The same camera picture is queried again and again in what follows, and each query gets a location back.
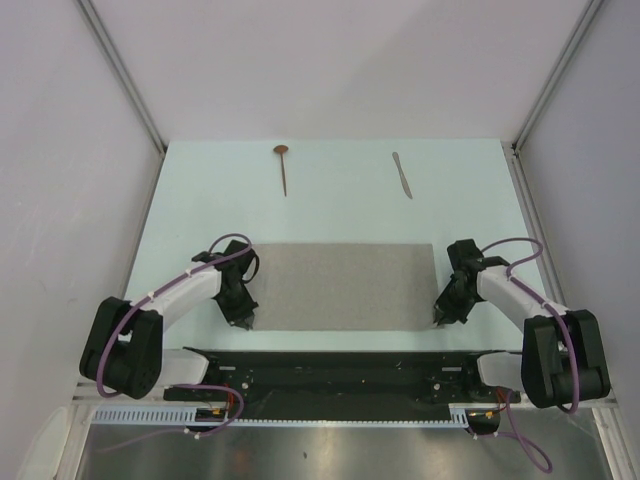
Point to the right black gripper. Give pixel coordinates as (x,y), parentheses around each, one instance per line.
(445,307)

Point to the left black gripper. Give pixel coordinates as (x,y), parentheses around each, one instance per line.
(245,310)

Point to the grey cloth napkin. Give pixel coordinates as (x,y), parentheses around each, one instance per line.
(344,287)

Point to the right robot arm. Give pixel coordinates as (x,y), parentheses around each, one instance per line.
(562,360)

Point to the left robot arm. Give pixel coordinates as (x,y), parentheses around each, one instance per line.
(125,354)

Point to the silver knife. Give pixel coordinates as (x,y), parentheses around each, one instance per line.
(403,179)

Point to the brown wooden spoon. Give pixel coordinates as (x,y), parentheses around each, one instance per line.
(281,150)

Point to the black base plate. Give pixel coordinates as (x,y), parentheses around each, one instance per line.
(355,383)

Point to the white slotted cable duct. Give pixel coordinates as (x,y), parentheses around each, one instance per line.
(442,416)

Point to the right aluminium frame post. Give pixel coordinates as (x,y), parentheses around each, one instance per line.
(568,53)

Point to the aluminium frame post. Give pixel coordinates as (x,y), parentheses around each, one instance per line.
(568,53)
(111,54)

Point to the aluminium cross rail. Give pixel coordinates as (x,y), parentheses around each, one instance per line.
(86,393)

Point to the left aluminium frame post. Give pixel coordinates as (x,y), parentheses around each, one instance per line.
(111,54)

